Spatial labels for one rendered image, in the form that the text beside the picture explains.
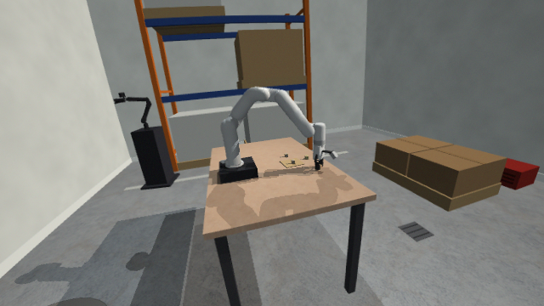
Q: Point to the tan flat mat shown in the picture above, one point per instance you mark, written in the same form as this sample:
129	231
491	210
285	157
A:
288	163

